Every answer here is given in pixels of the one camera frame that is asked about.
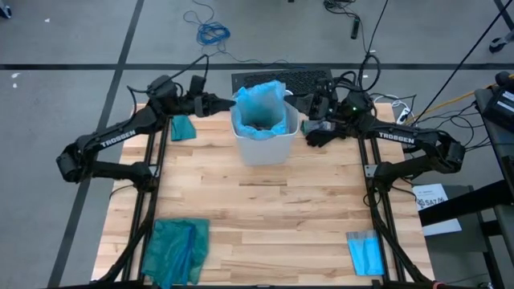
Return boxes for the yellow cable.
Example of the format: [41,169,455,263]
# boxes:
[401,73,514,125]

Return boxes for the black perforated computer case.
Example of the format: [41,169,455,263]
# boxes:
[231,67,335,98]

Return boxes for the black round knob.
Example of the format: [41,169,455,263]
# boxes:
[494,71,513,88]

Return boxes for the small teal folded bag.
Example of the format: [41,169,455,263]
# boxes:
[169,114,198,142]

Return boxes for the black beam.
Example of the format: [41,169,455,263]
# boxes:
[417,179,514,228]

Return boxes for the blue coiled cable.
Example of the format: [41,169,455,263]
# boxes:
[182,0,290,67]

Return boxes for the black work glove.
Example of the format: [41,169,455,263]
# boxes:
[304,128,348,149]

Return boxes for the white paper sheet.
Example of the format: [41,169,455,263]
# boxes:
[412,183,463,237]

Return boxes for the white plastic trash bin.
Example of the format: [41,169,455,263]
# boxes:
[230,100,300,167]

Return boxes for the thin black hanging cable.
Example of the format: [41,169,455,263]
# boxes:
[357,0,390,81]
[401,0,514,132]

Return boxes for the black desk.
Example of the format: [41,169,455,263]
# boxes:
[473,86,514,189]

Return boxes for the white power strip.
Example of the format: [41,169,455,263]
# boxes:
[395,106,411,126]

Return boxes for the light blue bin liner bag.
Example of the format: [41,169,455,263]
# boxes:
[231,79,291,141]

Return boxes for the blue folded plastic bag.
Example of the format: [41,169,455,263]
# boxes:
[345,230,386,277]

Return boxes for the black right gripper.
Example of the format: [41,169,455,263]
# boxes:
[287,79,342,121]

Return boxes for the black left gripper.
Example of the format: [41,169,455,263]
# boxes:
[178,94,237,120]

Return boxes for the black cable bundle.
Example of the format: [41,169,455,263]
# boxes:
[323,0,358,19]

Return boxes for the black aluminium table frame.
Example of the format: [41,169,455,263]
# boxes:
[90,103,443,289]

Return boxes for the dark grey desk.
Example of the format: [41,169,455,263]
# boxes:
[412,179,514,266]

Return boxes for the black box with labels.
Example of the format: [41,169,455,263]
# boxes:
[483,88,514,121]

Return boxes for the large teal plastic bag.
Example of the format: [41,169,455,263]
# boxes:
[141,218,211,289]

